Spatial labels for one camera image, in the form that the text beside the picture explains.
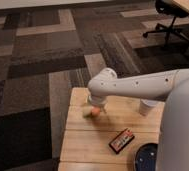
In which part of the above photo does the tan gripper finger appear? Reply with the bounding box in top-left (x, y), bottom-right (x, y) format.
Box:
top-left (82, 106), bottom-right (92, 117)
top-left (102, 107), bottom-right (107, 114)

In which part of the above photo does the orange pepper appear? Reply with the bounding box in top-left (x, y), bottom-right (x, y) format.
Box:
top-left (91, 107), bottom-right (101, 116)

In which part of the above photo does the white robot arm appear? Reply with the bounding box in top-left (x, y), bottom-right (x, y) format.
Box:
top-left (88, 68), bottom-right (189, 171)

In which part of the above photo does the red and black snack package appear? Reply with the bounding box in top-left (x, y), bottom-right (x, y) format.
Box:
top-left (109, 128), bottom-right (135, 154)

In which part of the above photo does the white paper cup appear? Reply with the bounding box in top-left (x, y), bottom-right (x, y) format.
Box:
top-left (139, 99), bottom-right (158, 116)

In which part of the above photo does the dark blue plate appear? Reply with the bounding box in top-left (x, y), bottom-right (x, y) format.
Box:
top-left (134, 143), bottom-right (158, 171)

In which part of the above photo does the black office chair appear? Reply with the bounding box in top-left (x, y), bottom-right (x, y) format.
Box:
top-left (142, 0), bottom-right (189, 46)

